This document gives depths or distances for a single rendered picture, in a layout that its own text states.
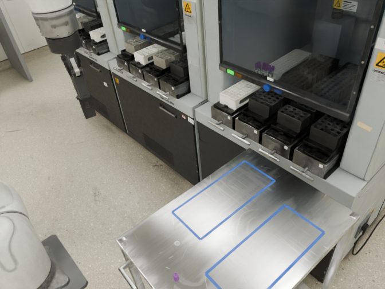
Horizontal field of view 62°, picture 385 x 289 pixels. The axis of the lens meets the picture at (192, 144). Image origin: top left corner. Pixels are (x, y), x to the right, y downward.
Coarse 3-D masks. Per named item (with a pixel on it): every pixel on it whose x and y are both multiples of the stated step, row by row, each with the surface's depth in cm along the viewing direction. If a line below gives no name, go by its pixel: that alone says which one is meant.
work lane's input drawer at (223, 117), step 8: (216, 104) 151; (224, 104) 149; (248, 104) 150; (216, 112) 152; (224, 112) 147; (232, 112) 145; (240, 112) 147; (208, 120) 153; (224, 120) 150; (232, 120) 145; (224, 128) 147; (232, 128) 148
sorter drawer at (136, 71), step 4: (132, 64) 193; (136, 64) 190; (140, 64) 190; (148, 64) 190; (132, 68) 194; (136, 68) 190; (140, 68) 188; (144, 68) 188; (132, 72) 197; (136, 72) 193; (140, 72) 189; (128, 76) 194; (132, 76) 193; (136, 76) 194; (140, 76) 191; (136, 80) 190
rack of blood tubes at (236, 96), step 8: (232, 88) 153; (240, 88) 151; (248, 88) 150; (256, 88) 150; (224, 96) 147; (232, 96) 147; (240, 96) 146; (248, 96) 155; (232, 104) 146; (240, 104) 147
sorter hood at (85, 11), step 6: (72, 0) 230; (78, 0) 222; (84, 0) 216; (90, 0) 209; (78, 6) 227; (84, 6) 220; (90, 6) 214; (84, 12) 222; (90, 12) 216; (96, 12) 210; (96, 18) 213
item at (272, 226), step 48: (192, 192) 110; (240, 192) 109; (288, 192) 107; (144, 240) 97; (192, 240) 96; (240, 240) 95; (288, 240) 93; (336, 240) 92; (144, 288) 118; (192, 288) 85; (240, 288) 84; (288, 288) 83
